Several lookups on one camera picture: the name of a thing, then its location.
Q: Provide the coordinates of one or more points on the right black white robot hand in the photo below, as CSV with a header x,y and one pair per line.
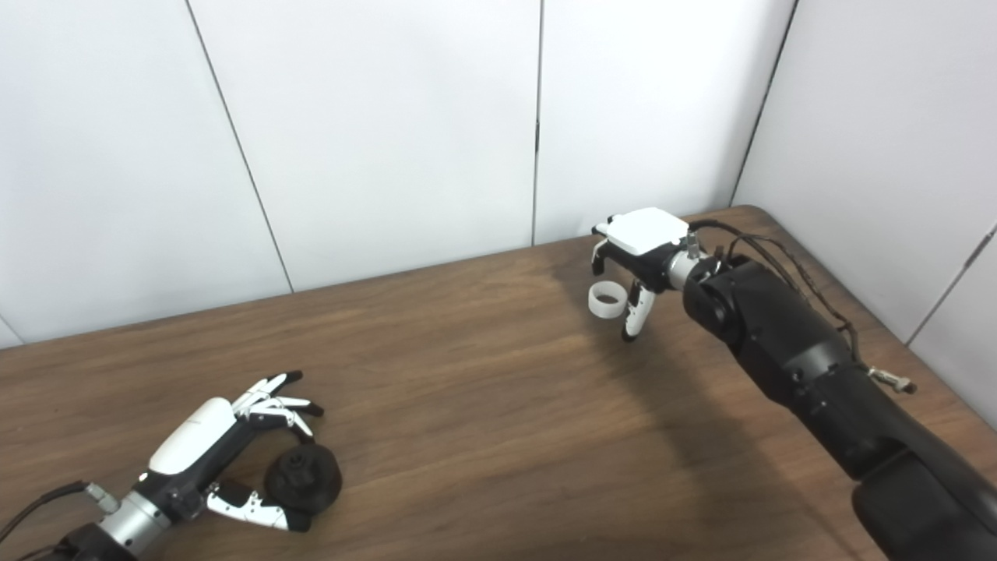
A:
x,y
646,230

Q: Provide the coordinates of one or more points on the round black plastic part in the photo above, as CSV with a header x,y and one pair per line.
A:
x,y
308,479

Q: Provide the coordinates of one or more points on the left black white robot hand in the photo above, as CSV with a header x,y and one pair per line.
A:
x,y
195,436

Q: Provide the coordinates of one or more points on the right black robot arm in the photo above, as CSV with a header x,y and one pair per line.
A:
x,y
779,335

